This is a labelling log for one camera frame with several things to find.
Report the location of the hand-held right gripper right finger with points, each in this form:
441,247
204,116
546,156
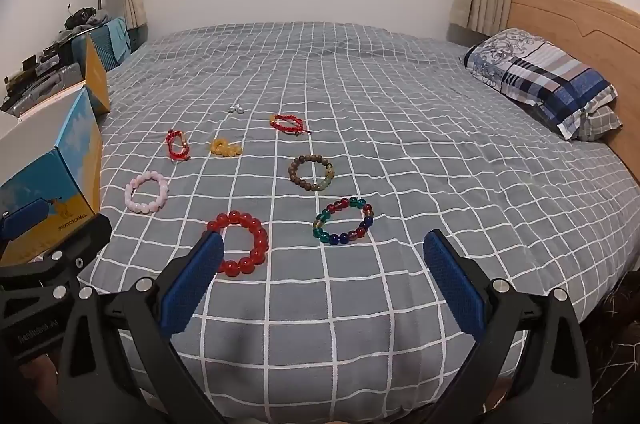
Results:
452,289

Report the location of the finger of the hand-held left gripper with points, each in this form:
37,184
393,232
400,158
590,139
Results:
82,236
25,216

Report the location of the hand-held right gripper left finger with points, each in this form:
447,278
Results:
192,289

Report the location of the blue and orange cardboard box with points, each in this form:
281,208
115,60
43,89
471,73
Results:
50,174

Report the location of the grey suitcase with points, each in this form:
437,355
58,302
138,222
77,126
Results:
45,87

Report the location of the bed with grey checked sheet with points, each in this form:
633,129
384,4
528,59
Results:
400,129

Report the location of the blue suitcase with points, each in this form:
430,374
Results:
107,44

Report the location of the pile of dark gadgets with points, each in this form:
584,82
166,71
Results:
80,18

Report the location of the grey checked pillow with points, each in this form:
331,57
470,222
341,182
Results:
600,122

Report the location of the blue plaid floral pillow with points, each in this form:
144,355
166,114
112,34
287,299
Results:
540,74

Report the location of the wooden headboard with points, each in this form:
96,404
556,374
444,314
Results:
575,14

